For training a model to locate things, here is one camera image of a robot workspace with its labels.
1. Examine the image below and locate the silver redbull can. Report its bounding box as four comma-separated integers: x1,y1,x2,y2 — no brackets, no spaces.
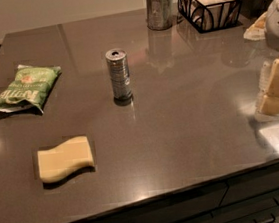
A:
105,48,132,101

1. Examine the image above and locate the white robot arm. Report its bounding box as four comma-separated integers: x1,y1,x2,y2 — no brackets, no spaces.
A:
256,0,279,116

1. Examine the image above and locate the yellow snack bag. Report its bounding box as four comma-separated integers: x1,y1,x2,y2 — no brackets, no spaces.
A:
244,13,267,41

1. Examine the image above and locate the green jalapeno chip bag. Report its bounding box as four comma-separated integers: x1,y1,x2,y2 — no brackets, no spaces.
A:
0,65,62,113

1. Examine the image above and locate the metal cup with white items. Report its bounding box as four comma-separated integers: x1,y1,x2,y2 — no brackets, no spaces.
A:
146,0,173,31

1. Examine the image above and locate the yellow sponge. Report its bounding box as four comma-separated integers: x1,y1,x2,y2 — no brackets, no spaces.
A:
37,136,94,184

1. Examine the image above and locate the black wire napkin holder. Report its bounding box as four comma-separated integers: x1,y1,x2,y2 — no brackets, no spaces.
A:
177,0,242,33

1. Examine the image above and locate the black drawer handle lower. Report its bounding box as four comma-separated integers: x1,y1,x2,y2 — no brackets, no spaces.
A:
254,214,277,223

